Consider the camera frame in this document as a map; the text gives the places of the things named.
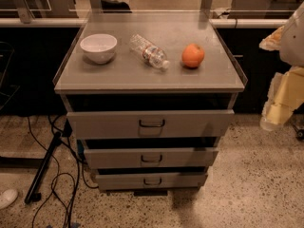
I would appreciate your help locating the grey middle drawer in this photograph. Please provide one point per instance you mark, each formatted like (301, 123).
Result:
(149, 152)

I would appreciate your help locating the orange fruit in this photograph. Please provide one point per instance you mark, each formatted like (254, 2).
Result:
(193, 55)

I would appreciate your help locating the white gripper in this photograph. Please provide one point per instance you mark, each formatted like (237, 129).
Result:
(293, 43)

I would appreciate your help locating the white ceramic bowl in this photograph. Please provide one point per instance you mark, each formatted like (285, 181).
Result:
(99, 48)

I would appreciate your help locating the black floor stand bar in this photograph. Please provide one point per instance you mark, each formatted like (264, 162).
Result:
(32, 194)

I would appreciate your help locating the grey bottom drawer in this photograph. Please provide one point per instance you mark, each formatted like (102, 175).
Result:
(151, 178)

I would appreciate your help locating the grey top drawer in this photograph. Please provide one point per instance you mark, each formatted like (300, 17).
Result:
(130, 116)

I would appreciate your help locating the white shoe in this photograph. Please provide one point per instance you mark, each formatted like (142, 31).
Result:
(7, 198)

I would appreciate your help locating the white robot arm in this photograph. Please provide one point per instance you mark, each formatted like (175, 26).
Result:
(288, 39)

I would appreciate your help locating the grey drawer cabinet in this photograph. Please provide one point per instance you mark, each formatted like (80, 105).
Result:
(127, 73)

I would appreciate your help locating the clear plastic water bottle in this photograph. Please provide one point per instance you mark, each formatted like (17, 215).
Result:
(151, 54)

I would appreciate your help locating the black caster wheel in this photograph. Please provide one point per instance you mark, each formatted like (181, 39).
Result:
(299, 133)

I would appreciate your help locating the grey drawer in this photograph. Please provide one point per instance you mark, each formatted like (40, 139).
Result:
(130, 116)
(151, 178)
(149, 152)

